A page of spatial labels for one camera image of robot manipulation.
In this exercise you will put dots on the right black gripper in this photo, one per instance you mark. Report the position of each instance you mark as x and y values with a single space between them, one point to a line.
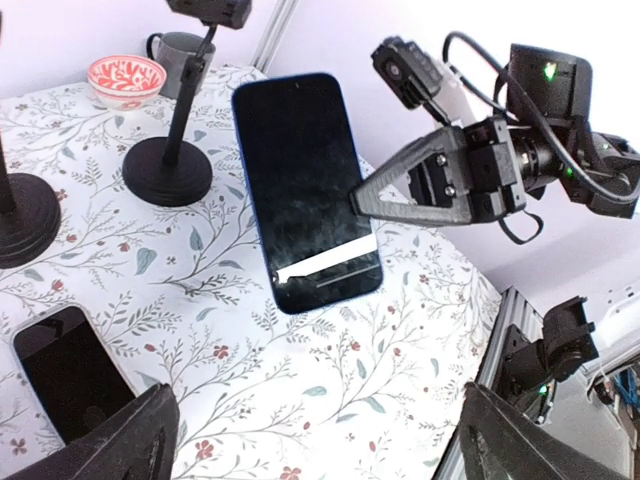
549 93

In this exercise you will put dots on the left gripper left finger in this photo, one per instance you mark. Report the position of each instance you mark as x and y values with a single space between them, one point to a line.
138 442

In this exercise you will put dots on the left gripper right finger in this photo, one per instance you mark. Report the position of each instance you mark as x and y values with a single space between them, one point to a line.
499 442

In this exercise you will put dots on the black blue phone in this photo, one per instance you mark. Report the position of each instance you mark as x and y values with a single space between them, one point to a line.
301 166

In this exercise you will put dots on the black tall round-base stand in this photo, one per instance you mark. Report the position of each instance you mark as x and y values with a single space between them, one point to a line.
168 171

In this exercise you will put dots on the floral patterned table mat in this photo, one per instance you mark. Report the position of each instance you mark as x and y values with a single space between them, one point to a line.
368 389

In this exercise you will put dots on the dark grey mug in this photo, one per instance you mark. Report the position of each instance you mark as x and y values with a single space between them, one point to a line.
171 50

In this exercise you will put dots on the red white patterned bowl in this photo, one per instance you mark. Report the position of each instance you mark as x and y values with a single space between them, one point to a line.
126 82

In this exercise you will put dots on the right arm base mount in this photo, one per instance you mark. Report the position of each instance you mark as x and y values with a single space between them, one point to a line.
530 375

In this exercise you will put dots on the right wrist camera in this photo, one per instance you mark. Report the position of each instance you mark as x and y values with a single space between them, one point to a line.
420 81

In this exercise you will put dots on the front aluminium rail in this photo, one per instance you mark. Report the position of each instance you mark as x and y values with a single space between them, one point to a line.
517 322

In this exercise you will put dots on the right aluminium frame post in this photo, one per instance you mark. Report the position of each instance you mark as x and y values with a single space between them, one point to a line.
273 34

